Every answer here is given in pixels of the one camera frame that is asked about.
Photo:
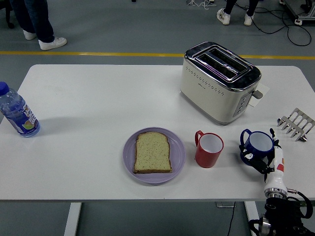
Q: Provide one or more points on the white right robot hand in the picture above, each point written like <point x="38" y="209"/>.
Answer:
<point x="276" y="179"/>

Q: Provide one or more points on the blue enamel cup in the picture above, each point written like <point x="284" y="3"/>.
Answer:
<point x="258" y="143"/>

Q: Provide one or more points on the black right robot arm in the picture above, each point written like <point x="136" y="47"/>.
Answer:
<point x="285" y="216"/>

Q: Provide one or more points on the red enamel cup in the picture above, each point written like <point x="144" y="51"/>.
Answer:
<point x="206" y="158"/>

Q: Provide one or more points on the bread slice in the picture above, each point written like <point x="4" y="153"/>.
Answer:
<point x="152" y="155"/>

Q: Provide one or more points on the white table leg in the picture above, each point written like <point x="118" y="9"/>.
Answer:
<point x="251" y="211"/>
<point x="72" y="218"/>

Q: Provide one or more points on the grey table control box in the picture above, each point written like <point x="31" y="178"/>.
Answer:
<point x="224" y="204"/>

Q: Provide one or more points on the metal toast rack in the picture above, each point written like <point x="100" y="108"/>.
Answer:
<point x="297" y="118"/>

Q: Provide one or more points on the white paper card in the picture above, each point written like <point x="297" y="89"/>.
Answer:
<point x="263" y="88"/>

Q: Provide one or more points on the purple plate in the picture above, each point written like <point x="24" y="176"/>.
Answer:
<point x="178" y="152"/>

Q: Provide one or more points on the cream and chrome toaster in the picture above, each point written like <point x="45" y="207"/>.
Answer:
<point x="209" y="93"/>

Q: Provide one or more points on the white power strip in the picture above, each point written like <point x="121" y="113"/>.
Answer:
<point x="298" y="21"/>

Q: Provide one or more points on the person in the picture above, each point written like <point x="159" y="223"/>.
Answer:
<point x="41" y="22"/>
<point x="224" y="16"/>

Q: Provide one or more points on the plastic bottle with blue cap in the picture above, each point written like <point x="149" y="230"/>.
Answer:
<point x="17" y="113"/>

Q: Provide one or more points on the black office chair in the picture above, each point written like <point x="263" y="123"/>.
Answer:
<point x="8" y="14"/>

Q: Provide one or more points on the metal equipment frame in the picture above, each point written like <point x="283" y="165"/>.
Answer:
<point x="306" y="14"/>

